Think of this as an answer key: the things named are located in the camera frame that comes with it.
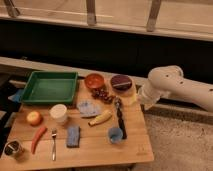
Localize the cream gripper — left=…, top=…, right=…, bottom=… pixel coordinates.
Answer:
left=123, top=87, right=138, bottom=106

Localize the red yellow apple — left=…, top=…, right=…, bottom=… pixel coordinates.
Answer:
left=26, top=111, right=42, bottom=126

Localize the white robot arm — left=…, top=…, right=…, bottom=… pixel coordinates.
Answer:
left=125, top=65, right=213, bottom=112

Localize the small blue cup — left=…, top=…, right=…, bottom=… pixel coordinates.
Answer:
left=108, top=127, right=123, bottom=144

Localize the white paper cup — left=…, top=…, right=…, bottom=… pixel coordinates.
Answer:
left=50, top=104, right=68, bottom=124

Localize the yellow banana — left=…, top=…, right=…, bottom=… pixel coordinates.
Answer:
left=88, top=110, right=112, bottom=126

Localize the bunch of red grapes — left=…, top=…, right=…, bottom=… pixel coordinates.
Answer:
left=91, top=88, right=115, bottom=104

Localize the wooden cutting board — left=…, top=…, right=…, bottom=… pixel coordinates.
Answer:
left=0, top=78, right=155, bottom=171

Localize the orange bowl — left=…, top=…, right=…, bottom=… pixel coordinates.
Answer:
left=84, top=73, right=104, bottom=89

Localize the light blue cloth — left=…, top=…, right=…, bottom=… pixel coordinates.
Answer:
left=77, top=100, right=101, bottom=118

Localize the blue sponge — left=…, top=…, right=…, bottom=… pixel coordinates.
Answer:
left=66, top=126, right=80, bottom=148

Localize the silver fork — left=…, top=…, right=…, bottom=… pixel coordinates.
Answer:
left=51, top=129, right=57, bottom=161

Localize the green plastic tray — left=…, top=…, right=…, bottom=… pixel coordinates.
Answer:
left=21, top=71, right=78, bottom=105

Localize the red chili pepper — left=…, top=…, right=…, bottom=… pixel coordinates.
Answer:
left=31, top=126, right=47, bottom=154

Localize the blue object beside tray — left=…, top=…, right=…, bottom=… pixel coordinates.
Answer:
left=8, top=89, right=23, bottom=102

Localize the black handled spoon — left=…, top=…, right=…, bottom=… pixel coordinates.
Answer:
left=114, top=97, right=127, bottom=139

